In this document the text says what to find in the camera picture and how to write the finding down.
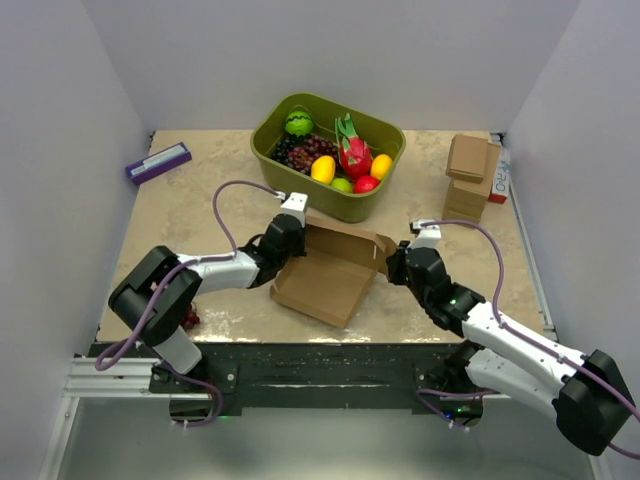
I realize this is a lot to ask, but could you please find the stack of folded cardboard boxes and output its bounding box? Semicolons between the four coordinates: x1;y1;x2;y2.
442;140;502;223

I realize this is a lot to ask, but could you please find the aluminium frame rail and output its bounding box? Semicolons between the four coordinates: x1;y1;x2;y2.
37;299;614;480

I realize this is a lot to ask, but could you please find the top folded cardboard box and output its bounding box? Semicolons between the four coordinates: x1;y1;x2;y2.
445;134;489;184

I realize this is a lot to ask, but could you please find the green lime toy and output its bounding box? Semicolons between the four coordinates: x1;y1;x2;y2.
331;177;353;193

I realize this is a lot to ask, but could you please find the brown cardboard paper box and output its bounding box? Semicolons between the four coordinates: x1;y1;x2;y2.
270;216;397;328

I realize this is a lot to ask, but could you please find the purple cable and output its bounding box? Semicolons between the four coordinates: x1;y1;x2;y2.
417;218;640;459
94;180;289;429

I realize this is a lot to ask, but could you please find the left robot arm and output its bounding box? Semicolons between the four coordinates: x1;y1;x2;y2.
95;212;305;392

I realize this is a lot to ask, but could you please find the green watermelon toy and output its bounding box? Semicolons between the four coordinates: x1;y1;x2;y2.
283;110;314;137

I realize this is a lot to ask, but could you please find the red grape bunch on table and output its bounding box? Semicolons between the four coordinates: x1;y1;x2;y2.
181;310;200;330

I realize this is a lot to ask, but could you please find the pink dragon fruit toy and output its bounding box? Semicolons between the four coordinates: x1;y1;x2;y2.
335;113;373;181

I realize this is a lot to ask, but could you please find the yellow mango toy left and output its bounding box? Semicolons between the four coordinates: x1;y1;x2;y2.
311;155;336;184

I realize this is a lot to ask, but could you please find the red apple toy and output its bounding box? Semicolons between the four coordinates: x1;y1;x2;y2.
353;175;380;194

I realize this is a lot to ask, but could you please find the olive green plastic bin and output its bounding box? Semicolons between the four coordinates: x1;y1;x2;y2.
250;93;406;223

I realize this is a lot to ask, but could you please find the red grape bunch in bin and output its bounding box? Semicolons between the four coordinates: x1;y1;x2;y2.
285;134;338;175

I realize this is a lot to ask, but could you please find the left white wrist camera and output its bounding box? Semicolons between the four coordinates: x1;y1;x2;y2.
277;191;308;227

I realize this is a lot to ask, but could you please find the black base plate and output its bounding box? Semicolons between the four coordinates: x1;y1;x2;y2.
89;342;504;419

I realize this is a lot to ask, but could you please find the purple flat box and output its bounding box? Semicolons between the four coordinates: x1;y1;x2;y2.
125;142;192;186

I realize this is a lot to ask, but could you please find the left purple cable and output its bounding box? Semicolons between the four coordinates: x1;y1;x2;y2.
94;180;289;429

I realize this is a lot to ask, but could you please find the yellow mango toy right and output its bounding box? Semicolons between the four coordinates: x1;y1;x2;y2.
370;154;393;181

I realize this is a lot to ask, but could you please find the dark purple grape bunch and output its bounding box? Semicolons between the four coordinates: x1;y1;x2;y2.
270;135;299;165

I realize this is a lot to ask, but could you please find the white red printed box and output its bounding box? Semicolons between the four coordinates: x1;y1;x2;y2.
488;147;511;204

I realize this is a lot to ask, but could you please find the yellow mango toy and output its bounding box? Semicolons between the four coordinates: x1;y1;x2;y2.
311;155;336;184
370;154;393;181

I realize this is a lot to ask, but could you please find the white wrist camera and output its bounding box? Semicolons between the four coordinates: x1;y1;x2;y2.
277;191;308;227
409;219;442;249

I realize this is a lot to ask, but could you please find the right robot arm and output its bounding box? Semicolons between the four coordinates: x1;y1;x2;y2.
386;242;639;456

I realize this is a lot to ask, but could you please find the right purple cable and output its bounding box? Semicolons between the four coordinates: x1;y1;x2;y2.
417;218;640;459

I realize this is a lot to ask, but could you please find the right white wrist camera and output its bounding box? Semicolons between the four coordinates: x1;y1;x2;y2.
409;219;442;249

